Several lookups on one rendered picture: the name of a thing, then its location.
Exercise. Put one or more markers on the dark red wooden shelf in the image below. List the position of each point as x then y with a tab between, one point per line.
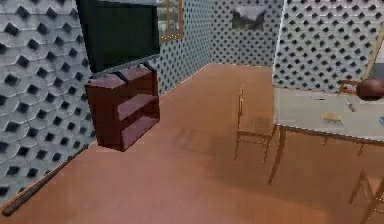
123	110

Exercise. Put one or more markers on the black television set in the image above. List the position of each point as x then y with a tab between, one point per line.
120	33

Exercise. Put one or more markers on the framed landscape picture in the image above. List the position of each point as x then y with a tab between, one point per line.
248	18

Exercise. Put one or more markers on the white top wooden table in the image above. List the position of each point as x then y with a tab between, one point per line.
310	113

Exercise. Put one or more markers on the yellow bread slice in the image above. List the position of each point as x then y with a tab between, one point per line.
331	117

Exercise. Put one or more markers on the small brown utensil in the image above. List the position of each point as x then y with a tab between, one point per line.
350	106

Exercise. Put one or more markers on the dark brown round bowl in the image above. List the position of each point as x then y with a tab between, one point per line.
370	88

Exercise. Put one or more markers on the small blue object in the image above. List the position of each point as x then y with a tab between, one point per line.
382	120

